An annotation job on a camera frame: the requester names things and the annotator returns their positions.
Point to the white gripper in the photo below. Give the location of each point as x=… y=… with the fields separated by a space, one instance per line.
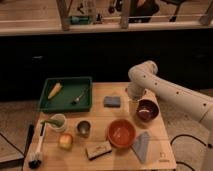
x=135 y=95

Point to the blue sponge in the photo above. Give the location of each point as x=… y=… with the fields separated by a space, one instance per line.
x=112 y=101

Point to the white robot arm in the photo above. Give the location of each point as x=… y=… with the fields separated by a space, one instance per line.
x=199 y=106

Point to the metal cup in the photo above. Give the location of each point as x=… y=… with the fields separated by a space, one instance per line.
x=83 y=128

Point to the dark purple bowl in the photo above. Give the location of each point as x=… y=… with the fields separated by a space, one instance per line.
x=147 y=110

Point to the orange bowl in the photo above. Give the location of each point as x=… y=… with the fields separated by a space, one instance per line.
x=121 y=133

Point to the grey folded cloth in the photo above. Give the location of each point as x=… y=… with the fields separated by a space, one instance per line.
x=140 y=146

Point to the metal spoon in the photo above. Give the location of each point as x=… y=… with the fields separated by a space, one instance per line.
x=77 y=99

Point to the wooden block eraser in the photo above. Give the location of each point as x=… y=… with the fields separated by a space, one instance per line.
x=97 y=150

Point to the green plastic tray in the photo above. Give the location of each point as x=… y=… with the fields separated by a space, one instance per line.
x=71 y=88

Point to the yellow corn cob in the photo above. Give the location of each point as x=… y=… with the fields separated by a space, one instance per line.
x=57 y=87

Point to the white mug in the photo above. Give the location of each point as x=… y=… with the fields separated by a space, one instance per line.
x=61 y=118

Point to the apple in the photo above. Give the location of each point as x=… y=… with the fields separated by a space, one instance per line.
x=65 y=141

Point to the green vegetable in mug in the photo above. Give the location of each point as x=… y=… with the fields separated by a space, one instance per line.
x=52 y=121

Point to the green bottle on shelf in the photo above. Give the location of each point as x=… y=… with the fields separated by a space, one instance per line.
x=79 y=20

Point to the wooden shelf frame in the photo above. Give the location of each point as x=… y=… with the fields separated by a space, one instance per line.
x=36 y=17

